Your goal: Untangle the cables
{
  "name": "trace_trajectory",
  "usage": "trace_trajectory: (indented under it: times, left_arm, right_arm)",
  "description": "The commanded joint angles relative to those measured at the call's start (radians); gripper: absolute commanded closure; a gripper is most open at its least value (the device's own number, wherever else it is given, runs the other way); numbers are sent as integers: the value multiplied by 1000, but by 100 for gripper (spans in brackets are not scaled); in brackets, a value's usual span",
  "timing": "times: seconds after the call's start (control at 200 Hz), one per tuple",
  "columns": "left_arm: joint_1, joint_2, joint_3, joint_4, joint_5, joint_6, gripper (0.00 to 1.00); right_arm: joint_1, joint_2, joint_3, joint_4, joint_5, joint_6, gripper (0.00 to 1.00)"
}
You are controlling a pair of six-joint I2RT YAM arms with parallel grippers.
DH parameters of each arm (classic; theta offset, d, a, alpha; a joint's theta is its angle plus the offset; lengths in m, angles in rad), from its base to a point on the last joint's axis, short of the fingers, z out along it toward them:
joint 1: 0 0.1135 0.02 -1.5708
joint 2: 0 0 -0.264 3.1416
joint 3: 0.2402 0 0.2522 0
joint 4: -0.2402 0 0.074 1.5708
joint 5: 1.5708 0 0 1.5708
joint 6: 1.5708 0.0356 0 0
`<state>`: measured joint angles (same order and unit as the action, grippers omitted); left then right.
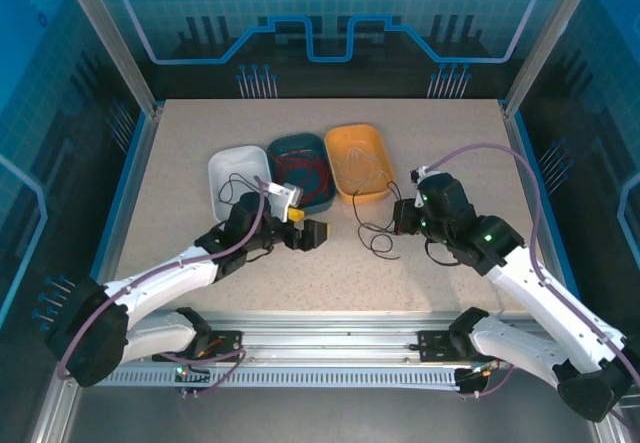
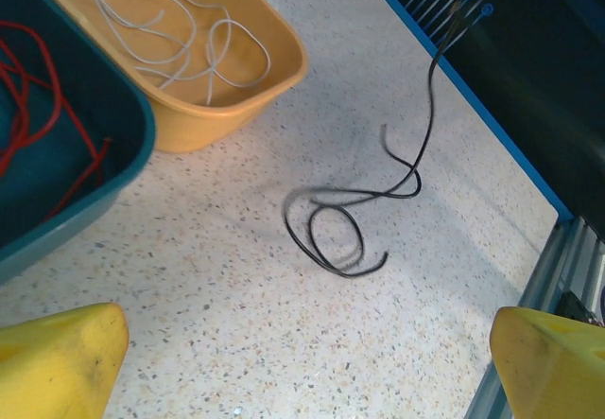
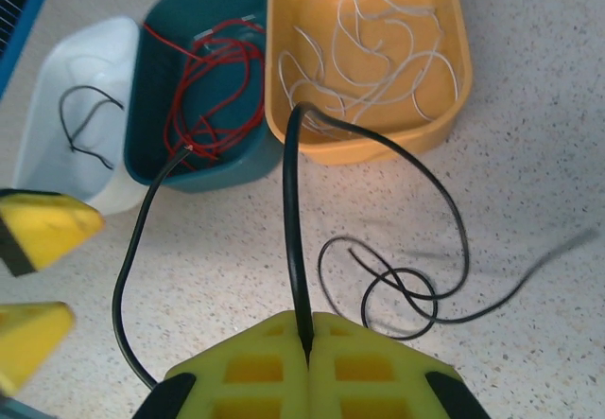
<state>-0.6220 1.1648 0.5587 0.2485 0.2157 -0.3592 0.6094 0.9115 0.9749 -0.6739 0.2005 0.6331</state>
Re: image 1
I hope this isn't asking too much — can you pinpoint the thin white cable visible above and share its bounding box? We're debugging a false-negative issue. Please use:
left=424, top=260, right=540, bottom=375
left=344, top=148, right=386, bottom=184
left=335, top=160, right=384, bottom=188
left=333, top=155, right=374, bottom=189

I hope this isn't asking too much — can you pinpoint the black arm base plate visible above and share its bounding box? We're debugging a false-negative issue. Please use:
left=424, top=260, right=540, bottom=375
left=151, top=329, right=246, bottom=364
left=416, top=330, right=509, bottom=364

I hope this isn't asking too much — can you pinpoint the yellow plastic bin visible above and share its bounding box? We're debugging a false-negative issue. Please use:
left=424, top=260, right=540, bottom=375
left=323, top=123, right=395, bottom=205

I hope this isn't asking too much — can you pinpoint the dark teal plastic bin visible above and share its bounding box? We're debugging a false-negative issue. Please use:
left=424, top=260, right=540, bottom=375
left=266, top=132, right=337, bottom=213

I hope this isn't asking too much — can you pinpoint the black right gripper wire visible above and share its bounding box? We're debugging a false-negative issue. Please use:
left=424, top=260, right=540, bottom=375
left=423, top=239, right=464, bottom=268

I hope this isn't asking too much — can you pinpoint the slotted grey cable duct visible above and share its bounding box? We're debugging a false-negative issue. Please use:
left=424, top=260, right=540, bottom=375
left=79, top=366, right=464, bottom=390

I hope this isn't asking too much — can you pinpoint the white plastic bin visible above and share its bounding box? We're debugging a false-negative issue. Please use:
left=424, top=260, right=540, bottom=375
left=207, top=145, right=274, bottom=227

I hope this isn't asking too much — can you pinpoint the thin black cable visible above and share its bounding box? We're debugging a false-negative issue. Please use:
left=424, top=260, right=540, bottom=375
left=357, top=226, right=402, bottom=261
left=352, top=180, right=404, bottom=237
left=219, top=171, right=267, bottom=208

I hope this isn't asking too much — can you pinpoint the aluminium frame post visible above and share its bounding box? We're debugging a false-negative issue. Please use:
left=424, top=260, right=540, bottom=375
left=53, top=0, right=164, bottom=117
left=502, top=0, right=601, bottom=117

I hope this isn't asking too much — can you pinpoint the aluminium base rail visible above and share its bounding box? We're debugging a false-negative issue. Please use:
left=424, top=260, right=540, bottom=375
left=64, top=310, right=566, bottom=364

